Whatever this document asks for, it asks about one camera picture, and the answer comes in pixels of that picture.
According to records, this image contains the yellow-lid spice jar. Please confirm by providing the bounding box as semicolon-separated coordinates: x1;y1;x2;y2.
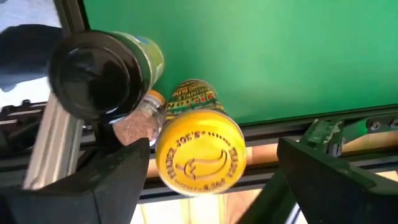
155;78;248;197

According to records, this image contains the black table frame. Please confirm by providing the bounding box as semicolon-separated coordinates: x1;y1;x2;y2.
0;0;398;203

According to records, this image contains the clear pink salt jar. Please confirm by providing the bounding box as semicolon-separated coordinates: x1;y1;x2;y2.
111;90;167;147

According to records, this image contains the green table mat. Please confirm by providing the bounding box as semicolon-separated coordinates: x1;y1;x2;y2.
82;0;398;127

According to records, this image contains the silver aluminium bracket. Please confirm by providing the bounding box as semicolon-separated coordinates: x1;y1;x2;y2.
23;91;85;190

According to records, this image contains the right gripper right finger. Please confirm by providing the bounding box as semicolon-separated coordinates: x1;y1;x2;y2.
276;138;398;224

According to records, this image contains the person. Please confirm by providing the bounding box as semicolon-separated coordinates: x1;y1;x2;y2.
0;24;63;93

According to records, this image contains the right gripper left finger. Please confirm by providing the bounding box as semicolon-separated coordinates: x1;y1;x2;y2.
0;138;150;224

